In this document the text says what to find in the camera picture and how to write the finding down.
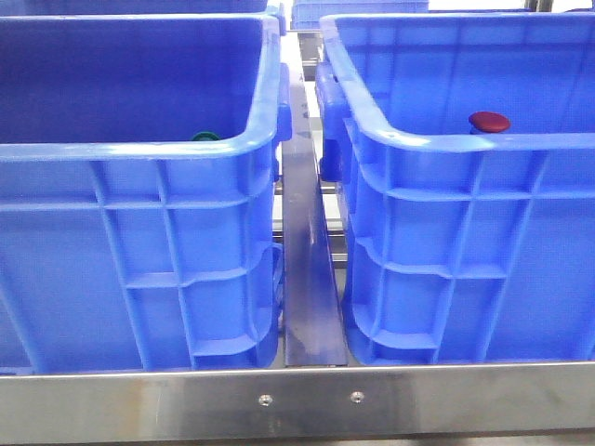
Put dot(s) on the red mushroom push button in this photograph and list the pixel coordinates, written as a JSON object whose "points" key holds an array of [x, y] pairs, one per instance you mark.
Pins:
{"points": [[488, 122]]}

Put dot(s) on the left blue plastic bin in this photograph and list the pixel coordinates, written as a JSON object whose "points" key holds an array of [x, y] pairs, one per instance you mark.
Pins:
{"points": [[125, 245]]}

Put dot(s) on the blue plastic bin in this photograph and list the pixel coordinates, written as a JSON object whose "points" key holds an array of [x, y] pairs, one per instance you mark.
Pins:
{"points": [[464, 248], [125, 245]]}

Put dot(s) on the right blue plastic bin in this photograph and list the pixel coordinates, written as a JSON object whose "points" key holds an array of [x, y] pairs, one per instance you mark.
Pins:
{"points": [[464, 248]]}

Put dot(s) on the rear right blue bin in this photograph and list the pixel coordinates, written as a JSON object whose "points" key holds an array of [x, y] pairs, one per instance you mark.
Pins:
{"points": [[305, 14]]}

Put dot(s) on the rear left blue bin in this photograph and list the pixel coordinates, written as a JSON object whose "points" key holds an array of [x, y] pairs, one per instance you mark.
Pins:
{"points": [[125, 7]]}

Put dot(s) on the steel shelf front rail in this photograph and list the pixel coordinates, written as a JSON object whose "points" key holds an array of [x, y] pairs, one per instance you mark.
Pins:
{"points": [[344, 402]]}

